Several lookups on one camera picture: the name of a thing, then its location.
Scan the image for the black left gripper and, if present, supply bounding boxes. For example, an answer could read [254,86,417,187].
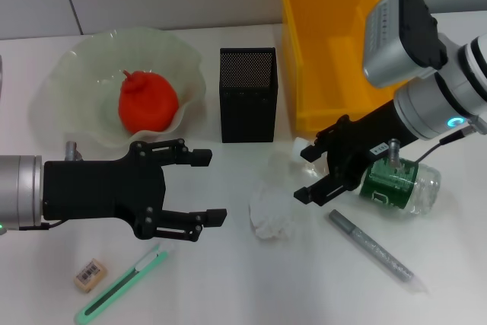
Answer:
[41,139,228,243]

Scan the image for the yellow plastic bin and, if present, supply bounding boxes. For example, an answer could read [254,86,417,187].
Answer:
[277,0,410,139]

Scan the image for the black mesh pen holder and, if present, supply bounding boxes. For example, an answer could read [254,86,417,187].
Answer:
[218,46,279,144]

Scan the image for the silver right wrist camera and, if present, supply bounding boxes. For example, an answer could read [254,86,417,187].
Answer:
[363,0,450,88]

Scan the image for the white paper ball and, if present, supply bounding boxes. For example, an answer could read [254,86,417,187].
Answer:
[249,183,296,241]

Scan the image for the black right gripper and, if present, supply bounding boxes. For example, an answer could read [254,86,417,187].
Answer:
[293,100,415,205]

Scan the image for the clear green-label water bottle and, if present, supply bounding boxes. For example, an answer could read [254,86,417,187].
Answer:
[266,137,442,220]

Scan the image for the silver grey pen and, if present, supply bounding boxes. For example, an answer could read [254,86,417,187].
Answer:
[329,209,429,295]

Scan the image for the green wavy glass fruit plate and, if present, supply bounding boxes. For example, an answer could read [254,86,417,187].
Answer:
[28,27,208,148]

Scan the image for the red-orange toy orange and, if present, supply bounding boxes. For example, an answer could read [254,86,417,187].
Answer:
[117,69,180,135]

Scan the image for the mint green utility knife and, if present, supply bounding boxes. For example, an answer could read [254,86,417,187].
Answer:
[74,241,176,325]

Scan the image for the beige eraser with barcode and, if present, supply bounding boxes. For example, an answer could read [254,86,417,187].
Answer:
[72,259,108,294]

